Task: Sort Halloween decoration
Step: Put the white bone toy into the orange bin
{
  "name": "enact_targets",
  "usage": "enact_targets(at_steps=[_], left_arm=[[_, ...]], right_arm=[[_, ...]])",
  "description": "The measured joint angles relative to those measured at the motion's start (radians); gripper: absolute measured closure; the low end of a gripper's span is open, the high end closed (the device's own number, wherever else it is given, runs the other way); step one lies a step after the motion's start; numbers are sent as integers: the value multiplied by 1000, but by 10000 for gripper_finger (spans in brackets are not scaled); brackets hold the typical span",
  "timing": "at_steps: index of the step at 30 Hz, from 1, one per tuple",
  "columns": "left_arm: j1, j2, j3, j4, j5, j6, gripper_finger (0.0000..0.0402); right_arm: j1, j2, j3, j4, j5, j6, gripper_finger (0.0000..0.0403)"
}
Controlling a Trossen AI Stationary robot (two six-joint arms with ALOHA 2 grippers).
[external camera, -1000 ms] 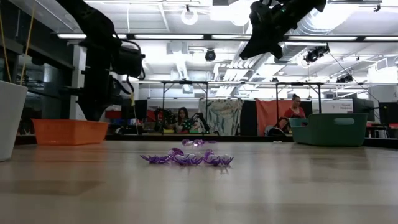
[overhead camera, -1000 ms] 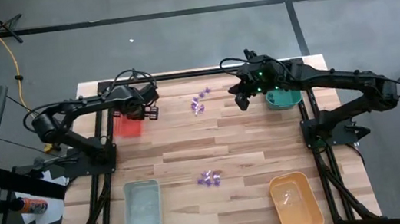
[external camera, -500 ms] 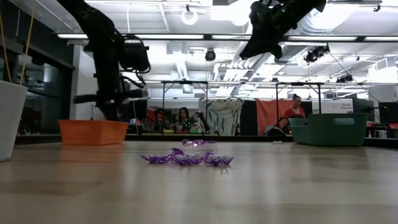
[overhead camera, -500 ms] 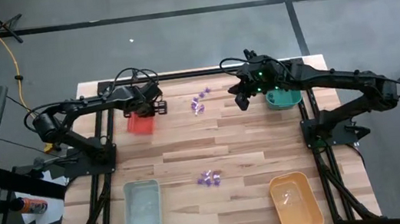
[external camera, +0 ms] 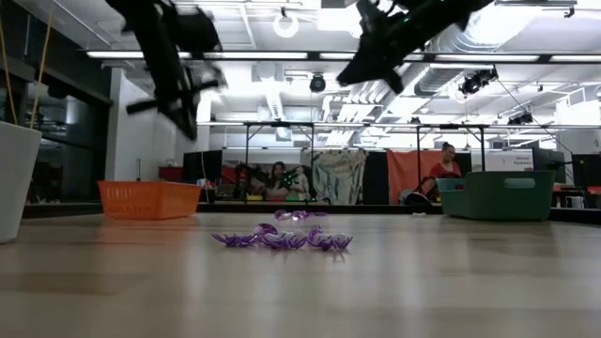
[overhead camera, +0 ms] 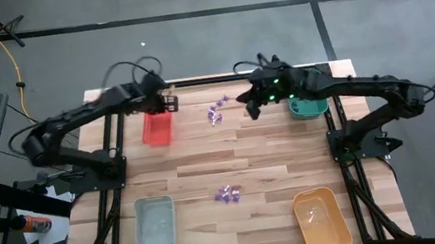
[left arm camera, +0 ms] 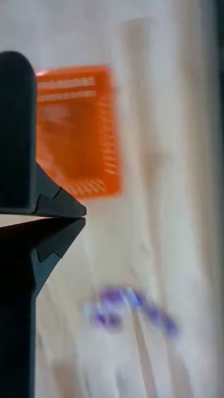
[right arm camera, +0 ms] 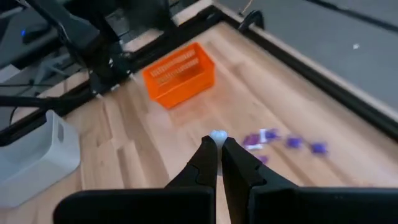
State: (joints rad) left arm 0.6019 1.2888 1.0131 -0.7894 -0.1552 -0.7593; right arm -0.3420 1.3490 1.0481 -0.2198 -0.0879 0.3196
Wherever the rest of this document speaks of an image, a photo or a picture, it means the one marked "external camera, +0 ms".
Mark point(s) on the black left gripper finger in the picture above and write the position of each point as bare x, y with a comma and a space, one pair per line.
206, 87
159, 107

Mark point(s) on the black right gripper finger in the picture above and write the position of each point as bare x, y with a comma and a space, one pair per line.
371, 70
371, 33

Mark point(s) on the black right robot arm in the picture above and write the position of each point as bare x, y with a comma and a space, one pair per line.
451, 11

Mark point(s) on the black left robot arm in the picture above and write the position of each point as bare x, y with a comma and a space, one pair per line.
141, 14

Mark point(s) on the red cabinet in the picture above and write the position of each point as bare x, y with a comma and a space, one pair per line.
171, 173

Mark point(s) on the black monitor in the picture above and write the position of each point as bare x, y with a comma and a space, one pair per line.
202, 164
587, 171
549, 164

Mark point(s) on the white round ceiling fixture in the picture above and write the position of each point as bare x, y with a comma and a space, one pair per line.
286, 34

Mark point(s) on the black ceiling spotlights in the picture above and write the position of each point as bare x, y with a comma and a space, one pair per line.
476, 82

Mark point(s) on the orange slotted plastic basket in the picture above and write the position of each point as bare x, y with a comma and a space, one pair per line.
148, 202

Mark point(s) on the orange curtain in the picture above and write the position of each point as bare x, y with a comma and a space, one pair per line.
404, 173

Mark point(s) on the white patterned cloth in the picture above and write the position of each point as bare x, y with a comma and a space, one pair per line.
338, 178

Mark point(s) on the person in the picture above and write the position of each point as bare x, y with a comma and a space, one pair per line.
446, 169

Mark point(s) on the white plastic bin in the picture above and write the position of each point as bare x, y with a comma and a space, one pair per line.
16, 188

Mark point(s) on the teal plastic bin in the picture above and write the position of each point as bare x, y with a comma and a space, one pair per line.
493, 202

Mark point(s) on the black overhead camera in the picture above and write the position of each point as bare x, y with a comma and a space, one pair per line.
317, 83

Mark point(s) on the black background rig frame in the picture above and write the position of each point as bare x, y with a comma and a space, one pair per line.
247, 159
482, 148

